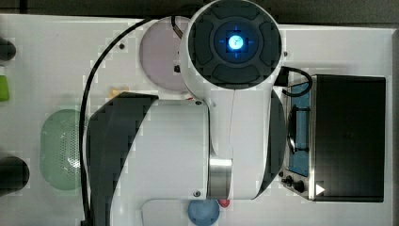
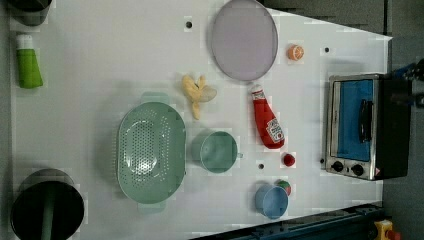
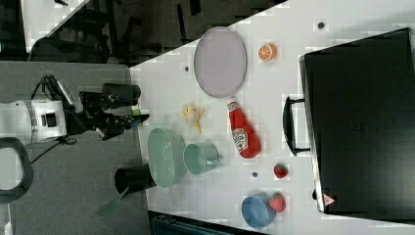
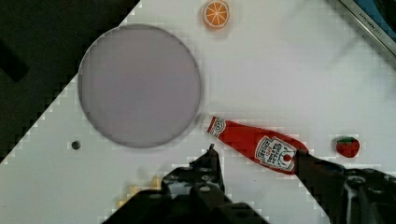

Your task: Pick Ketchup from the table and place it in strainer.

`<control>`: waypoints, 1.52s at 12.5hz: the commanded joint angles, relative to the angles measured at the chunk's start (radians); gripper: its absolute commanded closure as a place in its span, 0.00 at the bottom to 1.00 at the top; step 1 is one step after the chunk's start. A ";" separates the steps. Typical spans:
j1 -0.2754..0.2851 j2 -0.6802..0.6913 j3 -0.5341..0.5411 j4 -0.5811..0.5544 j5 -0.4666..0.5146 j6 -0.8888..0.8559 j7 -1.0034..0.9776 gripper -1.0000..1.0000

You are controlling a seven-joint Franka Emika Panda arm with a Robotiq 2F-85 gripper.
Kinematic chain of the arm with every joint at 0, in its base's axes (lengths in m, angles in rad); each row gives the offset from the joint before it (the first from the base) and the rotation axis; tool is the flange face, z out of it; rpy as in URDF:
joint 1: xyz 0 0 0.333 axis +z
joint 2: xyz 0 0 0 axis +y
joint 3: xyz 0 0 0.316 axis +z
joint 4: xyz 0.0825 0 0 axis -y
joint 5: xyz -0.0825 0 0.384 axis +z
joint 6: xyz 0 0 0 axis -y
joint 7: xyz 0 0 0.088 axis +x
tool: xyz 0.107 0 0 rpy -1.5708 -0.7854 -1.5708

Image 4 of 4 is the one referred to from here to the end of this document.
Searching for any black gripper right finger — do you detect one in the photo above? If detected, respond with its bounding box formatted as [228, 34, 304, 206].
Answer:
[294, 150, 396, 224]

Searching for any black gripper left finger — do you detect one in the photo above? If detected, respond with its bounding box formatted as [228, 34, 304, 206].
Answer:
[162, 144, 225, 199]

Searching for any red ketchup bottle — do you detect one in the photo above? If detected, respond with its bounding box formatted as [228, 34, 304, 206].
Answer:
[202, 116, 308, 175]

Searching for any yellow banana peel toy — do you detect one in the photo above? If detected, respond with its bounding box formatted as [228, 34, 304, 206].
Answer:
[116, 175, 162, 208]

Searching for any small red strawberry toy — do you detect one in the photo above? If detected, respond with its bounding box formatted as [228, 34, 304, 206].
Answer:
[336, 137, 361, 158]

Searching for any grey round plate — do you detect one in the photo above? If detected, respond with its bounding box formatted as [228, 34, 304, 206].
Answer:
[78, 24, 202, 148]

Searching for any orange slice toy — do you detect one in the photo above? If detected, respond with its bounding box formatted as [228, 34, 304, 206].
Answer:
[202, 0, 230, 30]

